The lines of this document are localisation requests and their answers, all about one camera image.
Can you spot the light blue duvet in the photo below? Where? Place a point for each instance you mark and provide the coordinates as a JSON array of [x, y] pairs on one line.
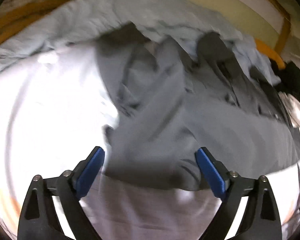
[[57, 48]]

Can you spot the grey hooded jacket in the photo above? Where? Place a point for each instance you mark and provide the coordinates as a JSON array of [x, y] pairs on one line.
[[170, 106]]

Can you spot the white printed t-shirt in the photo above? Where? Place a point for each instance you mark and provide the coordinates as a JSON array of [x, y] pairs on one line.
[[292, 106]]

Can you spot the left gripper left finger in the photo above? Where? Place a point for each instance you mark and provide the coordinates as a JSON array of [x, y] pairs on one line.
[[86, 171]]

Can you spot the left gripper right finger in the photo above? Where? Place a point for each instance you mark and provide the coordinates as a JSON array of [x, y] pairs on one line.
[[214, 172]]

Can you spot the orange pillow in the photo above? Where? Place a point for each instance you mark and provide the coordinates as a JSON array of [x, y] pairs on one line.
[[270, 53]]

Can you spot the wooden bed frame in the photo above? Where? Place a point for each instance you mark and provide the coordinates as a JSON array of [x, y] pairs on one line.
[[277, 30]]

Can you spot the black clothes pile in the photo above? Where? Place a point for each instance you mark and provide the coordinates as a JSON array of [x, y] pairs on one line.
[[290, 78]]

